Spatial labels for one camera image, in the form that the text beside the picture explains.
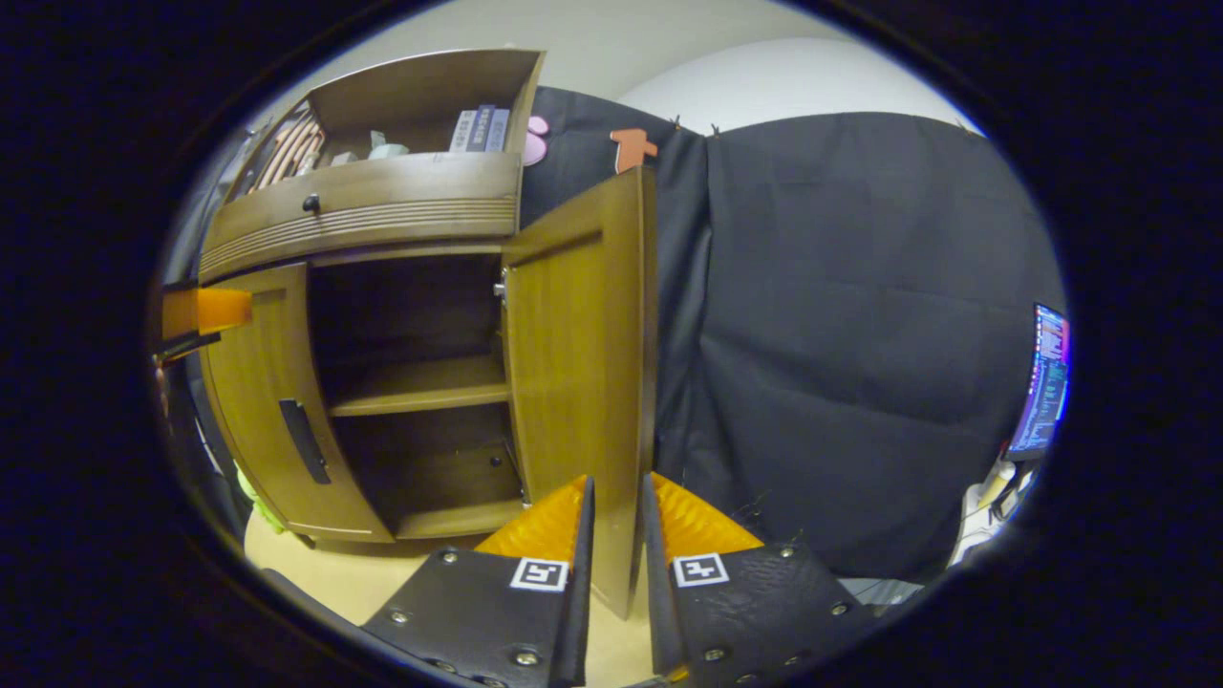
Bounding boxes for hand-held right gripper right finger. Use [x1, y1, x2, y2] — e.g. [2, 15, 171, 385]
[640, 472, 878, 688]

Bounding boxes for wooden double-door shoe cabinet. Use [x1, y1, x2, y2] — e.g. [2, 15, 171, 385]
[196, 48, 547, 544]

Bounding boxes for white desk clutter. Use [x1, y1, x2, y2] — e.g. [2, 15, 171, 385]
[953, 457, 1035, 567]

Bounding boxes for wooden drawer with black knob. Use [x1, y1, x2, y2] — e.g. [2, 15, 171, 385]
[198, 151, 524, 285]

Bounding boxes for black backdrop cloth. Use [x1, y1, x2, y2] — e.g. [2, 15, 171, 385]
[521, 86, 1066, 584]

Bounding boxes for computer monitor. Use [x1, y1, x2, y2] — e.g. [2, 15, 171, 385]
[1008, 304, 1071, 460]

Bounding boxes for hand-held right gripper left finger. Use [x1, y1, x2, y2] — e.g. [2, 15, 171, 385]
[361, 475, 596, 688]

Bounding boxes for wooden cabinet door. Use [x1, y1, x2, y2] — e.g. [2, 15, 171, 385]
[199, 263, 395, 546]
[500, 165, 660, 620]

